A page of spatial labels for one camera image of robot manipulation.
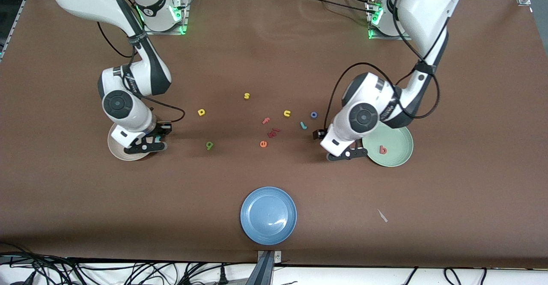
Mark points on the white paper scrap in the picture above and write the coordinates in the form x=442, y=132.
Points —
x=382, y=216

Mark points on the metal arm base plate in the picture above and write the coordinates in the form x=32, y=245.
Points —
x=374, y=37
x=186, y=24

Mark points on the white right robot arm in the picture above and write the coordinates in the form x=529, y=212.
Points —
x=128, y=105

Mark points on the pale green plate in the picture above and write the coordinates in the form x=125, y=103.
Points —
x=394, y=156

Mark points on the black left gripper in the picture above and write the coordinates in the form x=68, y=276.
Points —
x=318, y=134

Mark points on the red letter b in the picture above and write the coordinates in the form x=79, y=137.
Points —
x=382, y=149

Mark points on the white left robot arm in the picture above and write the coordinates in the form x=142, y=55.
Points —
x=364, y=116

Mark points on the beige brown plate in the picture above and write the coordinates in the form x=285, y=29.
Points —
x=117, y=150

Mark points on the brown table cover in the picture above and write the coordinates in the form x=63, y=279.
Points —
x=274, y=62

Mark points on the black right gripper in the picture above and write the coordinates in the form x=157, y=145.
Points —
x=162, y=129

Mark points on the grey metal mount post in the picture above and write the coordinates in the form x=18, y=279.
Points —
x=265, y=268

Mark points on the green letter g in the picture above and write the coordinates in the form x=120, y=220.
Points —
x=209, y=145

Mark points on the blue plate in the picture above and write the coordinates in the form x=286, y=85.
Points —
x=268, y=215

